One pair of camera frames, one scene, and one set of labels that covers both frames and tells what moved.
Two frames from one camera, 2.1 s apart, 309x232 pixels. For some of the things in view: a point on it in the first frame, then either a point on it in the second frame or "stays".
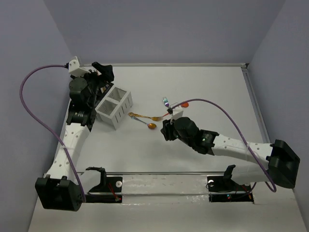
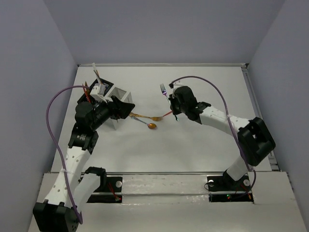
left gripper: [102, 75] -> [117, 109]
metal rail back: [213, 65] stays
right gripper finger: [167, 123] -> [173, 100]
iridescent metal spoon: [150, 125] stays
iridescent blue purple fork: [165, 101] -> [164, 92]
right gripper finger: [166, 132] -> [175, 108]
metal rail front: [180, 172] stays
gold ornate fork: [157, 118] stays
